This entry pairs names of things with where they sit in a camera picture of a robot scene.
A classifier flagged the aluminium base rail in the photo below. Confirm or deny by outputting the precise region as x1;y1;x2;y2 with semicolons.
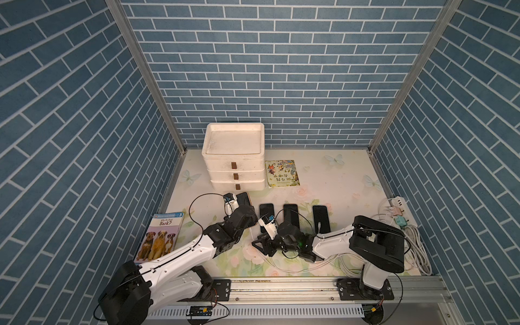
214;276;453;305

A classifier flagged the small black controller board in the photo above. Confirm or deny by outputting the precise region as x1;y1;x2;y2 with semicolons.
186;305;213;318

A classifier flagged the colourful children's picture book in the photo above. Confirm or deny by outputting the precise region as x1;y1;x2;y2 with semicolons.
265;160;300;188

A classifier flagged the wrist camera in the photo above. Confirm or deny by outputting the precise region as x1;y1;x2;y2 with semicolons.
259;214;278;240
223;193;239;215

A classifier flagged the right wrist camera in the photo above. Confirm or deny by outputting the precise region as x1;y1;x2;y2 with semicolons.
259;214;278;240

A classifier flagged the white power strip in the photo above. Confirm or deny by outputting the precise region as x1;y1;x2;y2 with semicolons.
387;196;416;228

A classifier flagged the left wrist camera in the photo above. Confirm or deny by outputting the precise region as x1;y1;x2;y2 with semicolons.
223;193;239;215

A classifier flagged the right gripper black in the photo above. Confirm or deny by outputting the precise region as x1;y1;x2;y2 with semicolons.
251;230;300;257

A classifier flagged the white three-drawer storage box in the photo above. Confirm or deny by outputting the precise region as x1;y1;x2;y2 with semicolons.
202;123;266;192

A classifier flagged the white charging cables bundle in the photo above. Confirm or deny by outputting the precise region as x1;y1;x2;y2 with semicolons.
247;198;433;278

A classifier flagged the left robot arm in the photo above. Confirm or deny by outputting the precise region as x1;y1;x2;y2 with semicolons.
96;192;258;324

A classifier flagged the phone light case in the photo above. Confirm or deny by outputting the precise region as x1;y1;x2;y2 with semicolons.
259;203;275;233
312;205;331;234

